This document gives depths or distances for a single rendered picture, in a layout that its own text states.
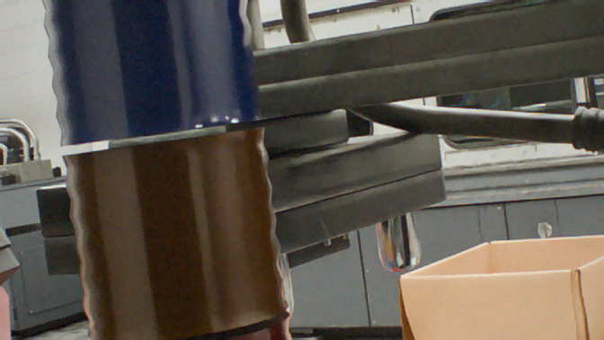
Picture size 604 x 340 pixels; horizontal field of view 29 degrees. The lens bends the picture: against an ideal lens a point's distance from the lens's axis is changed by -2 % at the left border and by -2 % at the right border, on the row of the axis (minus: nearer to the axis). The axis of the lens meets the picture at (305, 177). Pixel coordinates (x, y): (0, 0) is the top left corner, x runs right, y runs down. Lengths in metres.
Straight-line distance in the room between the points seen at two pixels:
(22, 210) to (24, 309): 0.62
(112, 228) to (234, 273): 0.02
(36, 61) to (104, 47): 9.67
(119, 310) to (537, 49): 0.23
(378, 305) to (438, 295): 2.85
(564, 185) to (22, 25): 5.85
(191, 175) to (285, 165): 0.25
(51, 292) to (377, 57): 7.23
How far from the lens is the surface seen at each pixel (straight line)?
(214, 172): 0.20
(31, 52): 9.91
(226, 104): 0.20
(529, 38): 0.41
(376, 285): 5.73
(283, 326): 0.21
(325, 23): 5.76
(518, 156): 5.27
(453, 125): 0.55
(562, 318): 2.78
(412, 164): 0.55
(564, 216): 5.25
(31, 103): 9.94
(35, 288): 7.54
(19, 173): 7.56
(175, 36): 0.20
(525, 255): 3.39
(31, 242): 7.54
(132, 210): 0.20
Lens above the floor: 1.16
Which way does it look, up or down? 3 degrees down
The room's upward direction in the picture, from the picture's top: 8 degrees counter-clockwise
